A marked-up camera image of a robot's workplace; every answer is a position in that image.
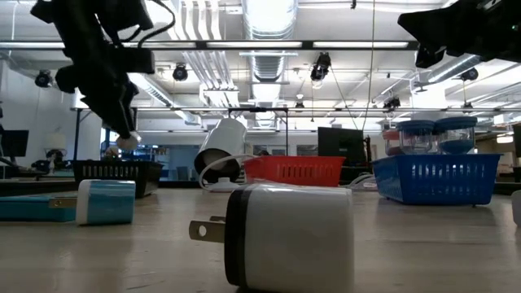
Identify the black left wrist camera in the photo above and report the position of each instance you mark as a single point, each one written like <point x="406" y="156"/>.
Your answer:
<point x="138" y="60"/>

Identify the black overhead light bar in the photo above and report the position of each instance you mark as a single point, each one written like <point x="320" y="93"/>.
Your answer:
<point x="307" y="45"/>

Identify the blue plastic basket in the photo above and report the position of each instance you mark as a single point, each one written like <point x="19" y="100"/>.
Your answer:
<point x="435" y="177"/>

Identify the light blue capped sand timer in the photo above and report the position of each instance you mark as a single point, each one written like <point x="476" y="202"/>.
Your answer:
<point x="415" y="126"/>

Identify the white spot lamp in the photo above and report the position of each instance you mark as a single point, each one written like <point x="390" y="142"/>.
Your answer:
<point x="224" y="138"/>

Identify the white cylindrical appliance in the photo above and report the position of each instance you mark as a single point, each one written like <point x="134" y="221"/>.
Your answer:
<point x="427" y="115"/>

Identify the black plastic basket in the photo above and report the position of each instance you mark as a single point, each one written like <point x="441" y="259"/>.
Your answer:
<point x="110" y="173"/>

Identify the black computer monitor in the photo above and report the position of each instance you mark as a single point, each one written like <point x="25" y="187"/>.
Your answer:
<point x="340" y="142"/>
<point x="16" y="143"/>

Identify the clear jars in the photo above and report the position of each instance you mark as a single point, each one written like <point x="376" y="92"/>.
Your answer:
<point x="456" y="122"/>

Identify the black overhead camera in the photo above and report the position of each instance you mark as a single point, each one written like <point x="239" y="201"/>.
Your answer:
<point x="321" y="65"/>

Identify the teal box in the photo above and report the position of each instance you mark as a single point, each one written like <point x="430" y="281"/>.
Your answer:
<point x="32" y="208"/>

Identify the black background rig frame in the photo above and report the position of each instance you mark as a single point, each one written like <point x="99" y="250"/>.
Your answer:
<point x="287" y="130"/>

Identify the silver ceiling air duct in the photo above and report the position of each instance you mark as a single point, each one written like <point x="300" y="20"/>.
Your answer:
<point x="270" y="20"/>

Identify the teal and white wall charger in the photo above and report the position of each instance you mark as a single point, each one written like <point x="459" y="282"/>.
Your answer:
<point x="106" y="202"/>

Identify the black aluminium table frame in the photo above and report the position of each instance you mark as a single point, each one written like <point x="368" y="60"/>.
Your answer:
<point x="504" y="189"/>

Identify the white charger with black face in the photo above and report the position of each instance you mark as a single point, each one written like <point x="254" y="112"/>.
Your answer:
<point x="293" y="240"/>

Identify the red plastic basket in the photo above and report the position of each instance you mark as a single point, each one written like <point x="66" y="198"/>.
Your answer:
<point x="297" y="169"/>

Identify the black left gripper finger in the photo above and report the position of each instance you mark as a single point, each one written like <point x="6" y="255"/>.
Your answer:
<point x="127" y="116"/>
<point x="112" y="120"/>

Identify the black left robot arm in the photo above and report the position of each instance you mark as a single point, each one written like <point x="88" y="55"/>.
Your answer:
<point x="81" y="32"/>

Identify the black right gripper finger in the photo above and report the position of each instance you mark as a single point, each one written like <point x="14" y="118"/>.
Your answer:
<point x="435" y="51"/>
<point x="431" y="22"/>

